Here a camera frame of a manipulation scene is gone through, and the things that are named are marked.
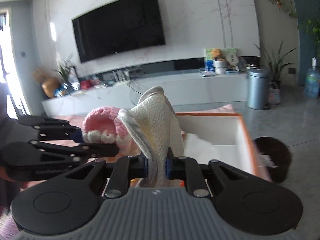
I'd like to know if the brown gourd vase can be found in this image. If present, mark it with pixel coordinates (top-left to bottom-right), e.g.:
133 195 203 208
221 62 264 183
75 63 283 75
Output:
32 68 60 99

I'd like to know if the black waste basket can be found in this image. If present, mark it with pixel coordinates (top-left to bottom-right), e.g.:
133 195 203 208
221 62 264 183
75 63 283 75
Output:
254 137 292 184

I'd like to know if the orange cardboard box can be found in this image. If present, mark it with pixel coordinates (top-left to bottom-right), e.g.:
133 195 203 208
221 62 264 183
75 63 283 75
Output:
176 113 269 180

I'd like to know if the red gift box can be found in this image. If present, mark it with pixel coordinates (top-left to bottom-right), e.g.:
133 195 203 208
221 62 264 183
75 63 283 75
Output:
80 79 101 90

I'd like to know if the round paper fan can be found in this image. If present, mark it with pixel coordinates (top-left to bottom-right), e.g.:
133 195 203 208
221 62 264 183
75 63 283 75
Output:
226 53 239 71

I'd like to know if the white wifi router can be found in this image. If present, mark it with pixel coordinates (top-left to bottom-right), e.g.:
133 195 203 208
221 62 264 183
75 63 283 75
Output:
112 69 130 87

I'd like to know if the potted plant in vase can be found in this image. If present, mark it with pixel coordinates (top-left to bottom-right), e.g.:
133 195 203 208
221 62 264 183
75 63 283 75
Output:
54 53 80 97

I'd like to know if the white marble tv console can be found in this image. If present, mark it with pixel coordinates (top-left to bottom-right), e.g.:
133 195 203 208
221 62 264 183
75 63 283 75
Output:
42 72 248 116

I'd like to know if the brown teddy bear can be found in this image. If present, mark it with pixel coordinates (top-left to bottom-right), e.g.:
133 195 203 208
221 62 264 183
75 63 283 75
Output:
211 48 223 60

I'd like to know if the black curved television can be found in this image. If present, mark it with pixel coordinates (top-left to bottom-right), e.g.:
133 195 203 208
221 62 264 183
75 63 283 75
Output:
72 0 165 63

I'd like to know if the dark cabinet with plants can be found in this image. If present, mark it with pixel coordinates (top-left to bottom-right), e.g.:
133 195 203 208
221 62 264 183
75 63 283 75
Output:
299 20 320 57

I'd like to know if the person left hand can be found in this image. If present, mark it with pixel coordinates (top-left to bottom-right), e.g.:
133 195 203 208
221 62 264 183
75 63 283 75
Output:
0 166 16 182

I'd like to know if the pink checkered tablecloth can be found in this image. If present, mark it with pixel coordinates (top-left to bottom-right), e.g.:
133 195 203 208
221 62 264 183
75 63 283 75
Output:
22 103 237 190

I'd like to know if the white tissue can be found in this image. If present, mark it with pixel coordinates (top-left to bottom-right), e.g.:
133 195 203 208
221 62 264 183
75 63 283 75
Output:
183 133 219 164

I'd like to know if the blue water jug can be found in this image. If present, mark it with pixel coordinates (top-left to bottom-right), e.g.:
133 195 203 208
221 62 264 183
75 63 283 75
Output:
304 57 319 99

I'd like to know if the tall green floor plant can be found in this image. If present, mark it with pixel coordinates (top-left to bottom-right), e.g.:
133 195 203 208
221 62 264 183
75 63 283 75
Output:
255 41 297 87

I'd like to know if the woven plaid basket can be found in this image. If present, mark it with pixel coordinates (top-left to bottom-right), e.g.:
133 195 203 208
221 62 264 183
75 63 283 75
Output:
268 82 281 105

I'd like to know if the peach white knitted cloth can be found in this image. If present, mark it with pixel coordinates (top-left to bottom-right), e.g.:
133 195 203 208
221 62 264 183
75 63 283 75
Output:
118 86 184 187

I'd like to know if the grey metal trash can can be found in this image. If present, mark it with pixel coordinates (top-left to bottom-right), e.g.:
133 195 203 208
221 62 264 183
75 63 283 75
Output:
247 67 271 110

